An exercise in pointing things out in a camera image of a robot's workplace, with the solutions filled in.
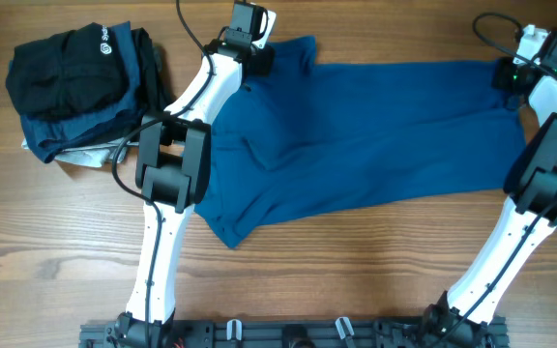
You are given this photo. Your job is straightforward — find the blue polo shirt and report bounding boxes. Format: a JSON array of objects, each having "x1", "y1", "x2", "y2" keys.
[{"x1": 195, "y1": 37, "x2": 526, "y2": 247}]

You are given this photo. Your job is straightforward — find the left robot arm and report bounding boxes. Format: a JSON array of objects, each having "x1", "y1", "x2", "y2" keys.
[{"x1": 79, "y1": 1, "x2": 277, "y2": 347}]

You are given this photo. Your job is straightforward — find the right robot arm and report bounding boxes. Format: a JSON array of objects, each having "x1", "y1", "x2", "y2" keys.
[{"x1": 375, "y1": 24, "x2": 557, "y2": 347}]

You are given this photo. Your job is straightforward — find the black bottom folded garment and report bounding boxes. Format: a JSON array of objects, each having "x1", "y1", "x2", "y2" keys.
[{"x1": 115, "y1": 27, "x2": 175, "y2": 139}]

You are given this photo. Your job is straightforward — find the black folded garment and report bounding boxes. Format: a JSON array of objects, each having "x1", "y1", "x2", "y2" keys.
[
  {"x1": 5, "y1": 22, "x2": 131, "y2": 120},
  {"x1": 115, "y1": 27, "x2": 175, "y2": 139}
]

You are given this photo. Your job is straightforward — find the light grey folded garment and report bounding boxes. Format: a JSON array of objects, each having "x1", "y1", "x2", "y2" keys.
[{"x1": 20, "y1": 136, "x2": 131, "y2": 169}]

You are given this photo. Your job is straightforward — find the navy folded garment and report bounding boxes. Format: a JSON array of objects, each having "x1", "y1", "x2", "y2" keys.
[{"x1": 20, "y1": 22, "x2": 145, "y2": 163}]

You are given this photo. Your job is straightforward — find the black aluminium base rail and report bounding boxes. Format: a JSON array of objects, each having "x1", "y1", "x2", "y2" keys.
[{"x1": 77, "y1": 316, "x2": 510, "y2": 348}]

